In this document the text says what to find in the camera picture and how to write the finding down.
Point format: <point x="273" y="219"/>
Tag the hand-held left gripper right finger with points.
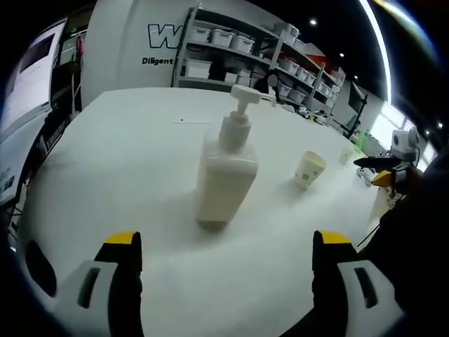
<point x="350" y="281"/>

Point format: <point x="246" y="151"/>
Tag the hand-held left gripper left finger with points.
<point x="105" y="281"/>

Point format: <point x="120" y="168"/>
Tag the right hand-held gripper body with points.
<point x="403" y="142"/>

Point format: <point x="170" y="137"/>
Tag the white paper cup green print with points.
<point x="308" y="172"/>

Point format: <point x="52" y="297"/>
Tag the white pump bottle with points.
<point x="224" y="175"/>

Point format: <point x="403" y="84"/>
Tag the small white paper cup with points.
<point x="346" y="155"/>

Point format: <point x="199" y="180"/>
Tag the green object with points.
<point x="361" y="142"/>

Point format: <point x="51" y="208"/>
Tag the black stand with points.
<point x="358" y="105"/>

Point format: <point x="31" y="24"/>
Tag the rows of white storage bins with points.
<point x="298" y="70"/>

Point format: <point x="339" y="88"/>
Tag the metal storage shelf unit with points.
<point x="266" y="56"/>

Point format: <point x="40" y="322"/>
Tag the large display screen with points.
<point x="31" y="77"/>

